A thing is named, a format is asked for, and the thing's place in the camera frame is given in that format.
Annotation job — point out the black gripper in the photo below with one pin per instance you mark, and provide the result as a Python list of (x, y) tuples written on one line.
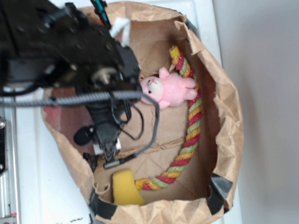
[(108, 117)]

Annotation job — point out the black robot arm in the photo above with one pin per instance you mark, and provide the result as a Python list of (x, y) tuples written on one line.
[(43, 46)]

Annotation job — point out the pink plush bunny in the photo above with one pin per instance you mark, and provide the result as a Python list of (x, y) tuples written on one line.
[(169, 89)]

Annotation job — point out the yellow sponge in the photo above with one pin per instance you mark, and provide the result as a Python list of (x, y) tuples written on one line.
[(124, 189)]

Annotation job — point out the brown paper bag bin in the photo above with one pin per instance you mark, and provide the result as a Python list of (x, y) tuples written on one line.
[(205, 190)]

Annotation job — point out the multicolour twisted rope toy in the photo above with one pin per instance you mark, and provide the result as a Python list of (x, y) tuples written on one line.
[(181, 66)]

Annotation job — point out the aluminium frame rail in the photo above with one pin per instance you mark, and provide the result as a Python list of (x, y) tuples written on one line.
[(9, 190)]

